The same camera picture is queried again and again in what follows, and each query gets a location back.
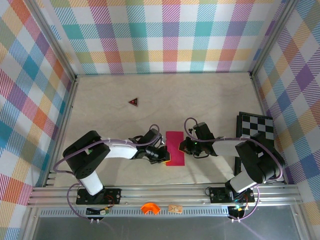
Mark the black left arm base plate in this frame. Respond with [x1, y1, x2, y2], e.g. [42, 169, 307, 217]
[75, 187, 123, 206]

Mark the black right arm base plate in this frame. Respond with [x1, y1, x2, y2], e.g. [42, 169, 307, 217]
[208, 186, 256, 204]

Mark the magenta cloth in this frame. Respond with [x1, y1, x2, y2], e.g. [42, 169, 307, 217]
[165, 130, 186, 167]

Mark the small green connector module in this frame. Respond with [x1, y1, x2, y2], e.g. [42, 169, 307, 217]
[85, 206, 111, 216]

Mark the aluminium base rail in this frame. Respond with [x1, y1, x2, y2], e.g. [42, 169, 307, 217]
[26, 183, 302, 208]

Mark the small wooden tag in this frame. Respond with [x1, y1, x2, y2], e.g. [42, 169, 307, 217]
[167, 204, 183, 214]

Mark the aluminium side rail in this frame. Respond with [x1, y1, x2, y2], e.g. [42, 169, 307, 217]
[249, 72, 288, 186]
[42, 76, 80, 188]

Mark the orange plastic bracket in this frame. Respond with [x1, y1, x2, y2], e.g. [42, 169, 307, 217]
[140, 202, 161, 216]

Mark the grey metal panel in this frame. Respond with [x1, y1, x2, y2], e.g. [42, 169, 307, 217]
[31, 216, 305, 240]

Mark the aluminium frame post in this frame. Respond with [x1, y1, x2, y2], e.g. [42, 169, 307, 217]
[248, 0, 302, 78]
[24, 0, 78, 81]

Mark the slotted metal cable duct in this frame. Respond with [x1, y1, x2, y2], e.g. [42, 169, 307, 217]
[39, 206, 231, 218]

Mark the small circuit board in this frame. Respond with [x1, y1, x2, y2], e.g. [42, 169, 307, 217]
[227, 204, 249, 219]

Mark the black and grey checkerboard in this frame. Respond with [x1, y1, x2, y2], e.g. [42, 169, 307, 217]
[234, 111, 285, 185]

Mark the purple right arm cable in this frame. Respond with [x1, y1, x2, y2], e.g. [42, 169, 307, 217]
[184, 117, 285, 222]

